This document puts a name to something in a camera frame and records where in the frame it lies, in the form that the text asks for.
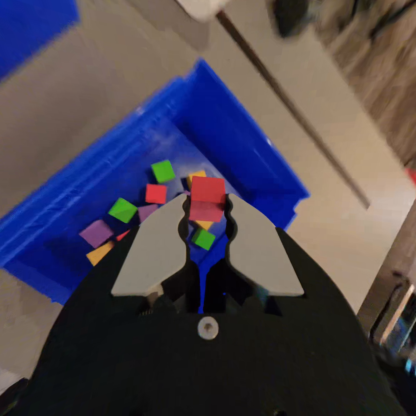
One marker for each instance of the black power adapter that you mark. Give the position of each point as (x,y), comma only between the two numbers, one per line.
(289,16)

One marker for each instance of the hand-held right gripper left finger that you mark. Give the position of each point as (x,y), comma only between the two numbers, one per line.
(152,253)

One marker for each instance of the blue plastic bin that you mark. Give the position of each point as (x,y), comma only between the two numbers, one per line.
(227,136)
(32,29)

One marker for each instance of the red cube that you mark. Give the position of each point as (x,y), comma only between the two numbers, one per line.
(208,195)
(123,235)
(156,194)

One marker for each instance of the green cube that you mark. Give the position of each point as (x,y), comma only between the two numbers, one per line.
(123,210)
(203,239)
(163,171)

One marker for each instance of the white stand base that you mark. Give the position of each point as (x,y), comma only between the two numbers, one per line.
(201,8)

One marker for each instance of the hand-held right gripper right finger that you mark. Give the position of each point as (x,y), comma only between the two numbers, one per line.
(263,253)

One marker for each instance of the purple cube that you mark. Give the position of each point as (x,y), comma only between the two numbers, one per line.
(96,233)
(148,213)

